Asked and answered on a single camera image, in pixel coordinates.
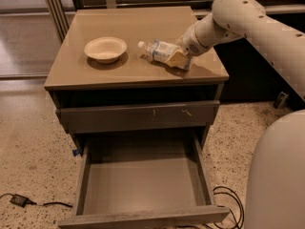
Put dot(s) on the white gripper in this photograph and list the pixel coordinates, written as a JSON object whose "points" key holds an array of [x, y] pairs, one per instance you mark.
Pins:
{"points": [[191, 45]]}

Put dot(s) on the blue tape piece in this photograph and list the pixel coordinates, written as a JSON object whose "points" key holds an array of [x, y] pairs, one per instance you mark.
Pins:
{"points": [[75, 152]]}

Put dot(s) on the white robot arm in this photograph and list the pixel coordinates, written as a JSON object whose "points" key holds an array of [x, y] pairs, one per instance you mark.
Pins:
{"points": [[275, 196]]}

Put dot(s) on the small dark floor device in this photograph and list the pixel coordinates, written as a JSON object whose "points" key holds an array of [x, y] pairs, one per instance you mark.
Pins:
{"points": [[281, 100]]}

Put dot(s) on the clear plastic bottle blue label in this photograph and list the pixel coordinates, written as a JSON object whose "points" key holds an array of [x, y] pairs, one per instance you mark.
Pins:
{"points": [[157, 50]]}

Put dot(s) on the white paper bowl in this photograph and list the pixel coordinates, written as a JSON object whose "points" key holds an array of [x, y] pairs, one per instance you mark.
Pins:
{"points": [[105, 50]]}

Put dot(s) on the open grey middle drawer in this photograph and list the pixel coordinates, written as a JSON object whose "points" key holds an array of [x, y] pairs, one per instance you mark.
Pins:
{"points": [[143, 180]]}

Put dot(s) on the closed grey top drawer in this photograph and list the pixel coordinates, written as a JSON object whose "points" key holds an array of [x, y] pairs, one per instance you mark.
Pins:
{"points": [[137, 117]]}

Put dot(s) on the grey drawer cabinet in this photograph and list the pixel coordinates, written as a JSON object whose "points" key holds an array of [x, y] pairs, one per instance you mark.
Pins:
{"points": [[77, 81]]}

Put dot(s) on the black power adapter with cable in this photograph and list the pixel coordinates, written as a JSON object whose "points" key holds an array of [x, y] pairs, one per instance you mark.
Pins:
{"points": [[22, 201]]}

